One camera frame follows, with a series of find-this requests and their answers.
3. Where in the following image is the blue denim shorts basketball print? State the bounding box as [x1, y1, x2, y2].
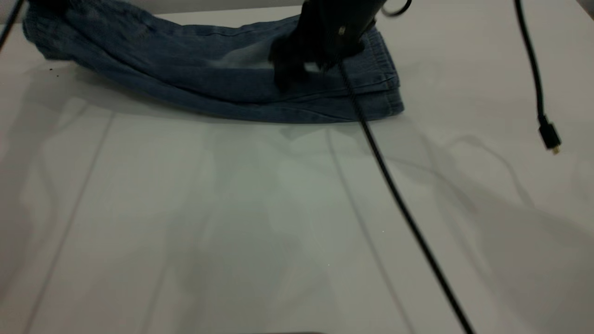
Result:
[22, 0, 405, 124]

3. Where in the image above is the black cable with usb plug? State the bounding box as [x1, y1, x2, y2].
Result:
[513, 0, 562, 155]

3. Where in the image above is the thin black cable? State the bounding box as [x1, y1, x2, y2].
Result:
[0, 0, 25, 51]

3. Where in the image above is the long black cable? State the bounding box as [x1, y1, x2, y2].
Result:
[338, 59, 476, 334]

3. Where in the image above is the looped black cable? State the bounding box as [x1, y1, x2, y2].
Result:
[381, 0, 413, 18]

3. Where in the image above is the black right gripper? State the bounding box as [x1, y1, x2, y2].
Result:
[268, 0, 388, 92]

